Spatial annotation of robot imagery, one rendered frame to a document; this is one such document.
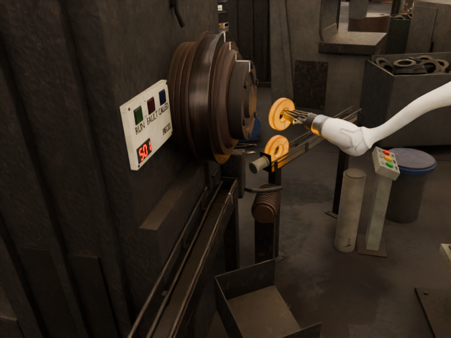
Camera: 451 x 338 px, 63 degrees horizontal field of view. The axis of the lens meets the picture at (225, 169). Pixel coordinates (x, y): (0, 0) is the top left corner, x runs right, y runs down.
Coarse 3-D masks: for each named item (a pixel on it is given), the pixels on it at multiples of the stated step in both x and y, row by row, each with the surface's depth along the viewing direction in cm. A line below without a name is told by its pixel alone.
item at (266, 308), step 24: (264, 264) 116; (216, 288) 111; (240, 288) 117; (264, 288) 120; (240, 312) 113; (264, 312) 113; (288, 312) 113; (240, 336) 94; (264, 336) 106; (288, 336) 92; (312, 336) 96
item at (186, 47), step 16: (208, 32) 127; (192, 48) 122; (176, 64) 119; (192, 64) 115; (176, 80) 118; (176, 96) 118; (176, 112) 119; (176, 128) 123; (176, 144) 129; (192, 144) 121; (208, 160) 140
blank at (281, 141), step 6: (276, 138) 184; (282, 138) 187; (270, 144) 183; (276, 144) 185; (282, 144) 188; (288, 144) 192; (264, 150) 186; (270, 150) 184; (282, 150) 191; (288, 150) 194; (276, 156) 190
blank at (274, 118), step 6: (276, 102) 173; (282, 102) 173; (288, 102) 176; (276, 108) 172; (282, 108) 174; (288, 108) 177; (294, 108) 180; (270, 114) 174; (276, 114) 173; (270, 120) 175; (276, 120) 175; (282, 120) 180; (276, 126) 176; (282, 126) 179
